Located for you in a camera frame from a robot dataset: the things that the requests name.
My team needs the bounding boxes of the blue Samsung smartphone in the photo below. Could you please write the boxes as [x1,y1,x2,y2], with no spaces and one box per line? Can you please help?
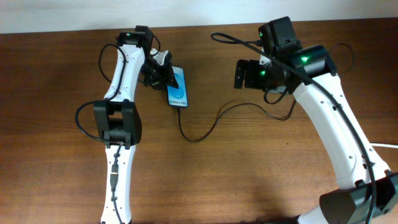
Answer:
[167,66,188,108]

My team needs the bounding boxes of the black charging cable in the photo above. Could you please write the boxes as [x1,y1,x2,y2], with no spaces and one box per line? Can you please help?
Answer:
[176,42,355,144]

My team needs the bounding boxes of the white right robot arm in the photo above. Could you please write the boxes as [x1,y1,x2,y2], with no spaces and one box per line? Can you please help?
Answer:
[234,45,397,223]

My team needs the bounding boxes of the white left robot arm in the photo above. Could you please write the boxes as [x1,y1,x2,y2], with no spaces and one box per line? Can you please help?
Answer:
[93,26,178,224]

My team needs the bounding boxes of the white power strip cord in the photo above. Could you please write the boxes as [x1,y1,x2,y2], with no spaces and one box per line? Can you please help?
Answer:
[369,142,398,149]

